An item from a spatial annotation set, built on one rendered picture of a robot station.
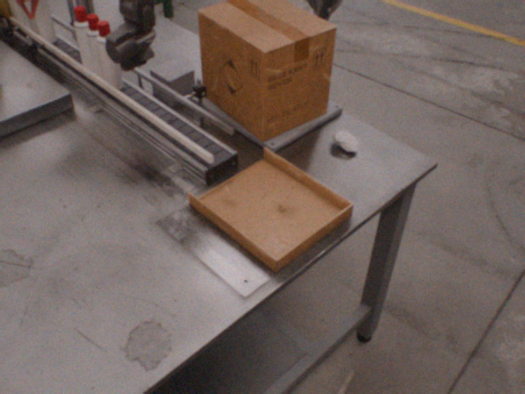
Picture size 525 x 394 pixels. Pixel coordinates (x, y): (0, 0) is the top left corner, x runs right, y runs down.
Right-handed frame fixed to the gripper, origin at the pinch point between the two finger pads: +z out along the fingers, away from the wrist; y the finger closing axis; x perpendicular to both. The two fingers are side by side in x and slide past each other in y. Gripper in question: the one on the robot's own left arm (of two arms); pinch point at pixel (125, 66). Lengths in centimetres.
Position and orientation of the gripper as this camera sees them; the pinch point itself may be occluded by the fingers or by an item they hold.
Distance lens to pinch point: 163.9
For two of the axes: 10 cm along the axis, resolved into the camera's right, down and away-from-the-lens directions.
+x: 5.3, 8.5, 0.4
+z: -4.6, 2.5, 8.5
